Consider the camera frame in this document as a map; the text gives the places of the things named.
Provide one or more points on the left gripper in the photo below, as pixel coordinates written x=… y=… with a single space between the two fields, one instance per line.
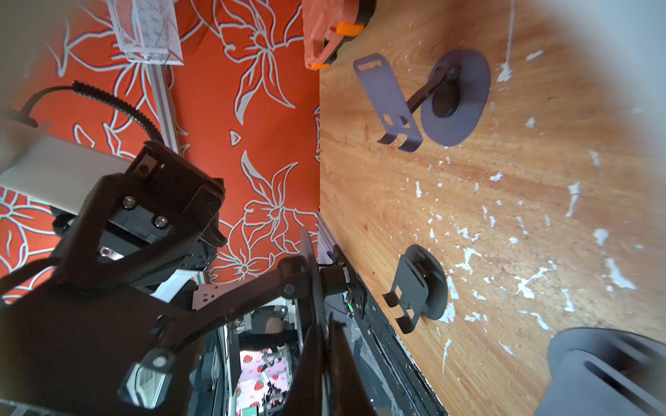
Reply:
x=133 y=229

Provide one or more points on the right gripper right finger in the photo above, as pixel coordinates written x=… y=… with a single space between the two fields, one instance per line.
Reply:
x=348 y=396

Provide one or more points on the dark grey phone stand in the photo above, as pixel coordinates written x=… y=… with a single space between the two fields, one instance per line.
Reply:
x=419 y=288
x=69 y=355

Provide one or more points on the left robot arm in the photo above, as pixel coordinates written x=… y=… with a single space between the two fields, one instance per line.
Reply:
x=270 y=291

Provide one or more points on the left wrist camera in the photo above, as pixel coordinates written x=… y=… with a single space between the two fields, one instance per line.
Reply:
x=51 y=170

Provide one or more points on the purple phone stand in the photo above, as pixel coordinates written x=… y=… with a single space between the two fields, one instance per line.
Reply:
x=604 y=372
x=447 y=108

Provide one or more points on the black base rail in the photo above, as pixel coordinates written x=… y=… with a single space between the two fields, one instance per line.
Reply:
x=392 y=380

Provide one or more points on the orange tool case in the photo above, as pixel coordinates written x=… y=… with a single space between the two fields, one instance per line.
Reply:
x=329 y=24

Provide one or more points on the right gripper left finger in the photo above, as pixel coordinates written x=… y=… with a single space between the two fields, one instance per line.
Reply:
x=310 y=391

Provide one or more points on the clear plastic bin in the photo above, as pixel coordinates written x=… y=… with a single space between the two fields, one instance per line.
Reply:
x=146 y=31

